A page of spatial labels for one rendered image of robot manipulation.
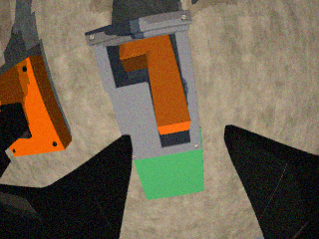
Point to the orange l-shaped part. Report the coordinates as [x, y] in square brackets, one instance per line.
[167, 89]

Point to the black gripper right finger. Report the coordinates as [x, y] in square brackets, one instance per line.
[282, 183]

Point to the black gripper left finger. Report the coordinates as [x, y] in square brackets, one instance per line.
[89, 203]

